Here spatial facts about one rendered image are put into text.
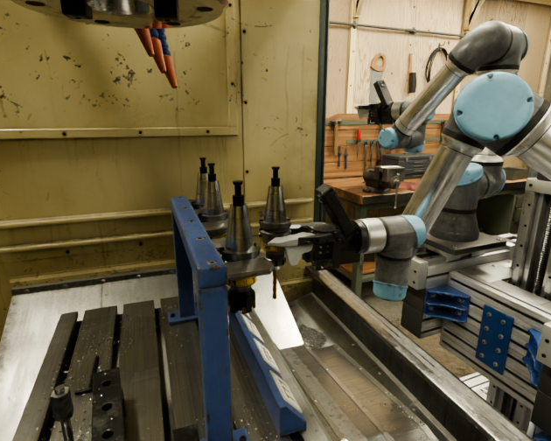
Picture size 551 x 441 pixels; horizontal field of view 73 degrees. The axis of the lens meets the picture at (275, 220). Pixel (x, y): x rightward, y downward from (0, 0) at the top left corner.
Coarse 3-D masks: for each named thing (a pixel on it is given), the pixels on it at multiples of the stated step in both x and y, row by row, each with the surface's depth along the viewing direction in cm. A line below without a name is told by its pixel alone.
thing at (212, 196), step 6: (216, 180) 76; (210, 186) 75; (216, 186) 75; (210, 192) 75; (216, 192) 75; (204, 198) 76; (210, 198) 75; (216, 198) 75; (204, 204) 76; (210, 204) 75; (216, 204) 75; (222, 204) 77; (204, 210) 76; (210, 210) 75; (216, 210) 75; (222, 210) 76
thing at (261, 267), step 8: (232, 264) 53; (240, 264) 53; (248, 264) 53; (256, 264) 53; (264, 264) 53; (272, 264) 54; (232, 272) 50; (240, 272) 50; (248, 272) 50; (256, 272) 51; (264, 272) 51
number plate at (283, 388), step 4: (272, 372) 70; (272, 376) 69; (276, 376) 70; (276, 380) 68; (280, 380) 70; (276, 384) 67; (280, 384) 68; (284, 384) 70; (280, 388) 66; (284, 388) 68; (288, 388) 70; (284, 392) 66; (288, 392) 68; (284, 396) 64; (288, 396) 66; (292, 396) 68; (288, 400) 64; (292, 400) 66; (292, 404) 64; (296, 404) 66; (296, 408) 65; (300, 412) 65
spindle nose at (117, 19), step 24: (24, 0) 26; (48, 0) 26; (72, 0) 26; (96, 0) 28; (120, 0) 29; (144, 0) 26; (168, 0) 26; (192, 0) 26; (216, 0) 26; (120, 24) 33; (144, 24) 33; (168, 24) 33; (192, 24) 33
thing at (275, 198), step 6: (270, 186) 69; (276, 186) 69; (270, 192) 69; (276, 192) 69; (282, 192) 70; (270, 198) 69; (276, 198) 69; (282, 198) 70; (270, 204) 69; (276, 204) 69; (282, 204) 70; (270, 210) 69; (276, 210) 69; (282, 210) 70; (264, 216) 71; (270, 216) 70; (276, 216) 69; (282, 216) 70; (270, 222) 70; (276, 222) 70
